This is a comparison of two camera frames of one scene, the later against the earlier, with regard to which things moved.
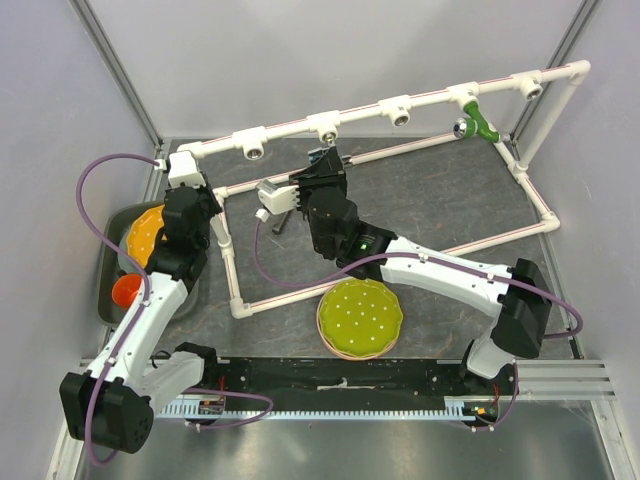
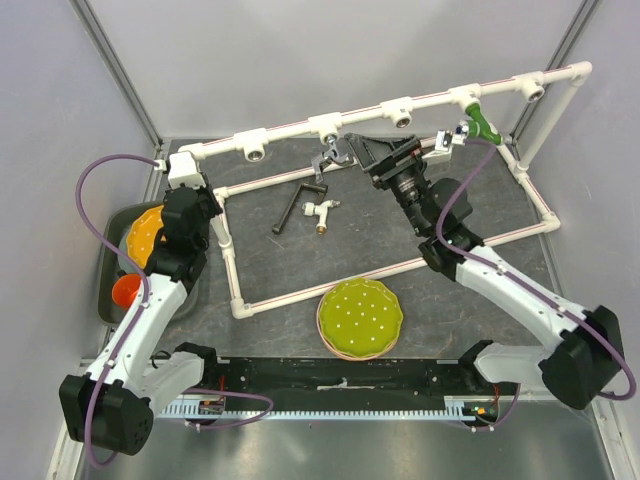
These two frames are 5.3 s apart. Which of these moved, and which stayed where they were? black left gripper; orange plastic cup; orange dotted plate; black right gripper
Moved: black right gripper
Stayed: orange plastic cup; black left gripper; orange dotted plate
